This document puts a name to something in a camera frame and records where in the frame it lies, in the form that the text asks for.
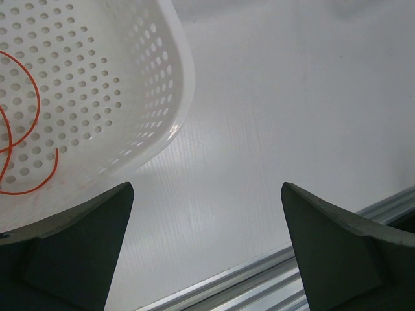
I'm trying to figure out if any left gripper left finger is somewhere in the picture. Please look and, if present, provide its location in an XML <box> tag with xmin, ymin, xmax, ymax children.
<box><xmin>1</xmin><ymin>183</ymin><xmax>134</xmax><ymax>310</ymax></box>

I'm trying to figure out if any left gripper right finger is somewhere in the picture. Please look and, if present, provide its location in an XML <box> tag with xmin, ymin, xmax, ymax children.
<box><xmin>281</xmin><ymin>182</ymin><xmax>414</xmax><ymax>310</ymax></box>

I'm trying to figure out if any red wire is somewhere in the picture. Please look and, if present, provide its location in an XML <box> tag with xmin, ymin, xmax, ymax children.
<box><xmin>0</xmin><ymin>50</ymin><xmax>59</xmax><ymax>196</ymax></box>

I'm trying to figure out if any front-left white perforated basket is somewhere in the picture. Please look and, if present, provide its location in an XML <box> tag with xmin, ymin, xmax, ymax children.
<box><xmin>1</xmin><ymin>1</ymin><xmax>195</xmax><ymax>233</ymax></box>

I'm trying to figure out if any aluminium mounting rail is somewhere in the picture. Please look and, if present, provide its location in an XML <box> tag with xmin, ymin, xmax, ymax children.
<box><xmin>136</xmin><ymin>186</ymin><xmax>415</xmax><ymax>311</ymax></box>

